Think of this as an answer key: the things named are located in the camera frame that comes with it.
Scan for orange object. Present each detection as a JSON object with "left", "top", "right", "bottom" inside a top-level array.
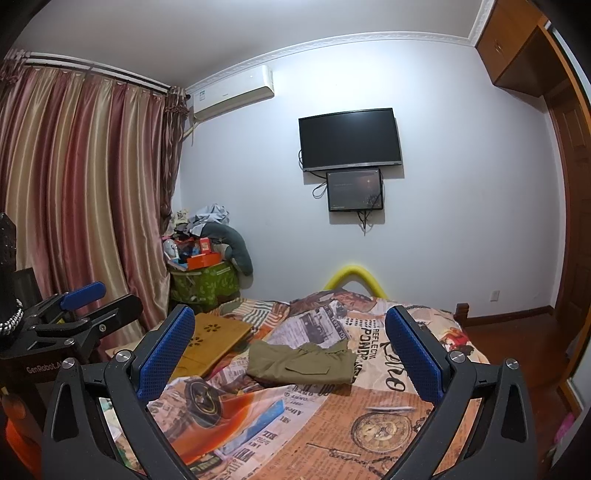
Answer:
[{"left": 0, "top": 392, "right": 47, "bottom": 468}]

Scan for curtain rail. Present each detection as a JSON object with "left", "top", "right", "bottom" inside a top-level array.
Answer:
[{"left": 4, "top": 48, "right": 190, "bottom": 99}]

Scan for yellow foam tube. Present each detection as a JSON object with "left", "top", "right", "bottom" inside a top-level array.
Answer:
[{"left": 323, "top": 265, "right": 389, "bottom": 301}]

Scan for pink object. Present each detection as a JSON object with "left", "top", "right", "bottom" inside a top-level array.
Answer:
[{"left": 554, "top": 413, "right": 578, "bottom": 444}]

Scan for green storage bin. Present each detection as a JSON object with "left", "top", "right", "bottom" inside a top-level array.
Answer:
[{"left": 167, "top": 261, "right": 241, "bottom": 315}]

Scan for black wall television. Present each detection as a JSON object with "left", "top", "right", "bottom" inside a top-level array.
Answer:
[{"left": 298, "top": 108, "right": 404, "bottom": 172}]

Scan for olive green pants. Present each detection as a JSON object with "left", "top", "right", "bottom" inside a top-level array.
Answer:
[{"left": 245, "top": 340, "right": 357, "bottom": 386}]

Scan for wooden wall cabinet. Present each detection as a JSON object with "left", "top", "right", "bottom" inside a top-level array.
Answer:
[{"left": 475, "top": 0, "right": 573, "bottom": 97}]

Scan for striped pink curtain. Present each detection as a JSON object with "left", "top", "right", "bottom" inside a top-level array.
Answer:
[{"left": 0, "top": 58, "right": 190, "bottom": 356}]

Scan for wooden lap desk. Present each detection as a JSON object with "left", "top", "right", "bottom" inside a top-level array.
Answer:
[{"left": 104, "top": 313, "right": 254, "bottom": 384}]

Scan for wooden door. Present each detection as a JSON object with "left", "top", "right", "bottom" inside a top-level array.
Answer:
[{"left": 545, "top": 28, "right": 591, "bottom": 384}]

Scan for grey plush pillow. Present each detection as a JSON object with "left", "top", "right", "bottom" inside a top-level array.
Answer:
[{"left": 201, "top": 223, "right": 254, "bottom": 277}]

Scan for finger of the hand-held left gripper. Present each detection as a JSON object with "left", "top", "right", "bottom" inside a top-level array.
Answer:
[
  {"left": 30, "top": 281, "right": 107, "bottom": 324},
  {"left": 30, "top": 293, "right": 144, "bottom": 365}
]

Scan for orange box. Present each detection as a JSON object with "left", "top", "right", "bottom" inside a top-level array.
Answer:
[{"left": 186, "top": 251, "right": 221, "bottom": 271}]

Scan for small black wall monitor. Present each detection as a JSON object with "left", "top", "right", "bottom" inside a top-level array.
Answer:
[{"left": 325, "top": 168, "right": 385, "bottom": 213}]

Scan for newspaper print bed sheet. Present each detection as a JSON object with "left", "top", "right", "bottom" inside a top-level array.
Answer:
[{"left": 99, "top": 288, "right": 492, "bottom": 480}]

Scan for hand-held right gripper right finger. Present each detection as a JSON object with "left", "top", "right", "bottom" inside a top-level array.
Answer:
[{"left": 384, "top": 305, "right": 539, "bottom": 480}]

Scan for pile of clothes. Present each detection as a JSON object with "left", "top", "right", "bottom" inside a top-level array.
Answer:
[{"left": 173, "top": 203, "right": 230, "bottom": 241}]

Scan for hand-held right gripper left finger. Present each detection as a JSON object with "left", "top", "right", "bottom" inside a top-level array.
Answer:
[{"left": 41, "top": 304, "right": 199, "bottom": 480}]

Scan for white air conditioner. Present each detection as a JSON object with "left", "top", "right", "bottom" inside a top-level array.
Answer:
[{"left": 187, "top": 65, "right": 275, "bottom": 121}]

